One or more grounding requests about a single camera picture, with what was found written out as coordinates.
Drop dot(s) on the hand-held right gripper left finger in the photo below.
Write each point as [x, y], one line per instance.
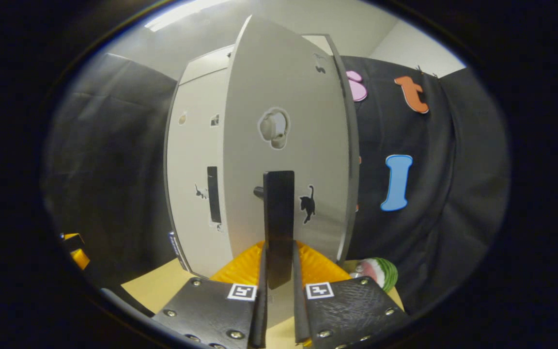
[261, 320]

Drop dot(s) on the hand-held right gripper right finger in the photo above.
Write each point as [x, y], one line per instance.
[301, 315]

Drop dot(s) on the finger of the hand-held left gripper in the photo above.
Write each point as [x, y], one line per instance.
[81, 259]
[71, 236]

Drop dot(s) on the white double-door shoe cabinet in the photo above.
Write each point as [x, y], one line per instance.
[353, 169]

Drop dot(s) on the toy watermelon slice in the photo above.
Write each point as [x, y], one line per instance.
[380, 271]

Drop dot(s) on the white and blue box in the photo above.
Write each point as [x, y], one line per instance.
[177, 249]

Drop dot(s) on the black backdrop cloth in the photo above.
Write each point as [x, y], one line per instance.
[453, 194]

